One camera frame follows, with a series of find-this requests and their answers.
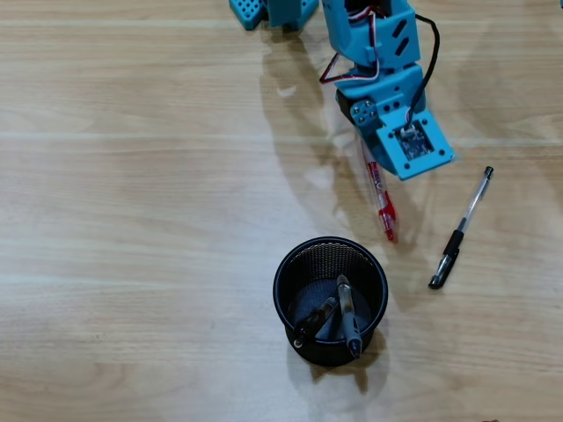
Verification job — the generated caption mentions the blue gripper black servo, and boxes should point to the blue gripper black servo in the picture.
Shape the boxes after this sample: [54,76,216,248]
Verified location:
[333,63,428,171]

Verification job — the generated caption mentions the red retractable pen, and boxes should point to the red retractable pen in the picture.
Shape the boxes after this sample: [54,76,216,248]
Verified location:
[359,140,397,244]

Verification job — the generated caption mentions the clear capped black gel pen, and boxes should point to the clear capped black gel pen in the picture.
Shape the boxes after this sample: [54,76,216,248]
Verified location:
[428,165,495,291]

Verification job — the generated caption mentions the gray grip clear pen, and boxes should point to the gray grip clear pen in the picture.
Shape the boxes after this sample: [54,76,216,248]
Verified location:
[336,274,364,360]

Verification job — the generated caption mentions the black retractable gel pen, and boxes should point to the black retractable gel pen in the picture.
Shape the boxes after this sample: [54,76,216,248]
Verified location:
[292,296,340,349]

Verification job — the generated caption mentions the blue perforated robot base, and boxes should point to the blue perforated robot base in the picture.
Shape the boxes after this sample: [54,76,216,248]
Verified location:
[228,0,320,33]

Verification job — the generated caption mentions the black mesh pen holder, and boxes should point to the black mesh pen holder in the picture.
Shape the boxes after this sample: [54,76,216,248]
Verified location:
[272,236,390,368]

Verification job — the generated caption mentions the wrist camera on blue mount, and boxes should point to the wrist camera on blue mount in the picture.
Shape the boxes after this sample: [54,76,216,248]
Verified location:
[375,109,456,182]

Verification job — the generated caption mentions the red white servo wires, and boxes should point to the red white servo wires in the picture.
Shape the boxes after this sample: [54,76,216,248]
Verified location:
[319,8,382,85]

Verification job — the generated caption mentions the black camera cable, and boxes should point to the black camera cable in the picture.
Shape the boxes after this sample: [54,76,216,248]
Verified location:
[404,12,442,131]

